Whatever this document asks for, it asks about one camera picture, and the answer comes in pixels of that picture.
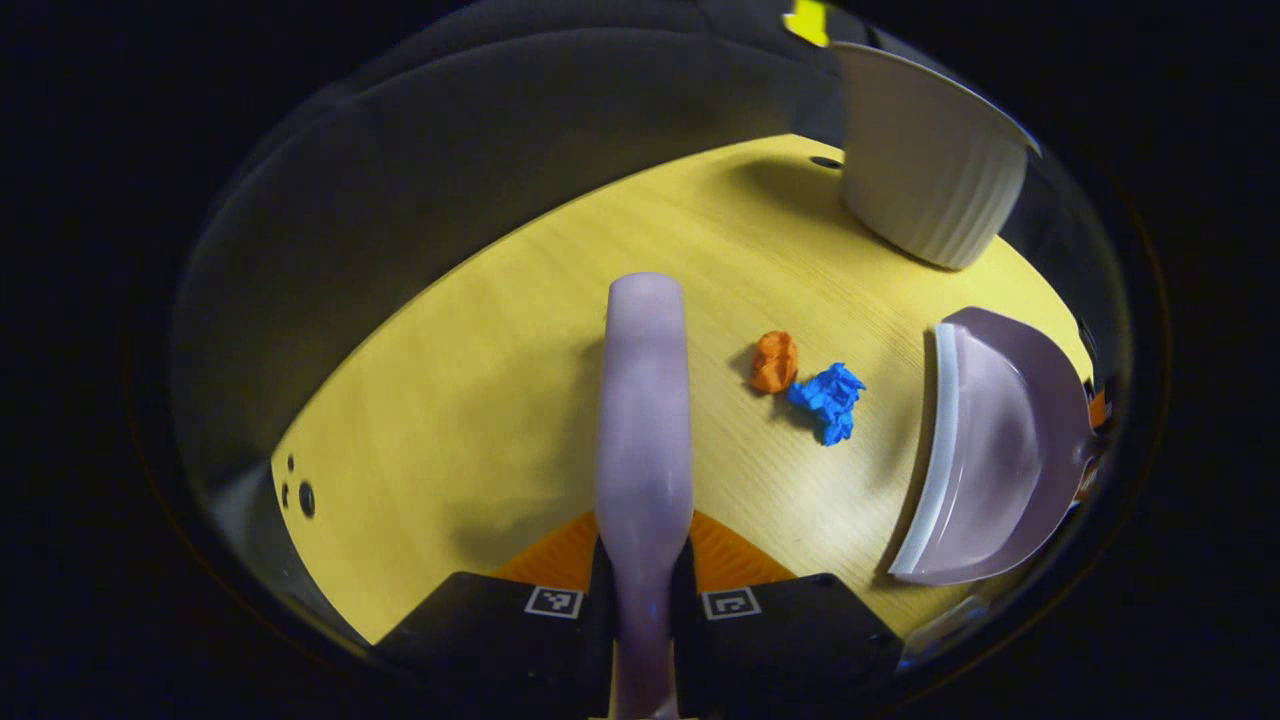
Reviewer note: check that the orange paper trash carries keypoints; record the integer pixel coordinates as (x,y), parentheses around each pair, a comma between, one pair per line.
(775,362)

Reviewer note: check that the white ribbed garbage bin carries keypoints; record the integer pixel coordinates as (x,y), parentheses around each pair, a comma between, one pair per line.
(930,170)

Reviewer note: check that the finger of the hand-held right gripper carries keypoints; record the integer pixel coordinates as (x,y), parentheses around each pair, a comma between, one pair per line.
(1086,483)
(1098,410)

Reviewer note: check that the small pink broom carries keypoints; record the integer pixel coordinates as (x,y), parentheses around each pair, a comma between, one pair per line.
(645,420)

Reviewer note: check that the pink dustpan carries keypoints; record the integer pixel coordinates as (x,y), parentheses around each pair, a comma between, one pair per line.
(1000,450)

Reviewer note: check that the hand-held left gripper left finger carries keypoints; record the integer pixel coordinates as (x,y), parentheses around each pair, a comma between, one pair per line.
(500,640)

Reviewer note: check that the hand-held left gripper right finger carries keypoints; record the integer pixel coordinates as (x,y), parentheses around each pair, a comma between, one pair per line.
(790,640)

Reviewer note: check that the blue paper trash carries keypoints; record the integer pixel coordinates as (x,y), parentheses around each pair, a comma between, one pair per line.
(830,400)

